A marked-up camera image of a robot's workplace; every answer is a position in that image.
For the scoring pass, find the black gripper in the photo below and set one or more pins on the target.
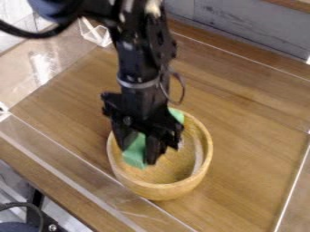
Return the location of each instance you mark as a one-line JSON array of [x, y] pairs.
[[138, 109]]

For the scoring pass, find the green rectangular block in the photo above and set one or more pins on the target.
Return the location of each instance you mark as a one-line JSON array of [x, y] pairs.
[[134, 153]]

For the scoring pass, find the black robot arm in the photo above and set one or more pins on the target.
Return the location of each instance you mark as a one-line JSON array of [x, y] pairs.
[[146, 47]]

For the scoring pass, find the brown wooden bowl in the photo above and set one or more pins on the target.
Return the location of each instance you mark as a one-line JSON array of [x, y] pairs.
[[179, 170]]

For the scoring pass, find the clear acrylic enclosure wall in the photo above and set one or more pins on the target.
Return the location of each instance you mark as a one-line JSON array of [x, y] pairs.
[[249, 94]]

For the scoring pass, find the clear acrylic corner bracket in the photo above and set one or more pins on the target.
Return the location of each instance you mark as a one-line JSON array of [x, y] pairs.
[[95, 34]]

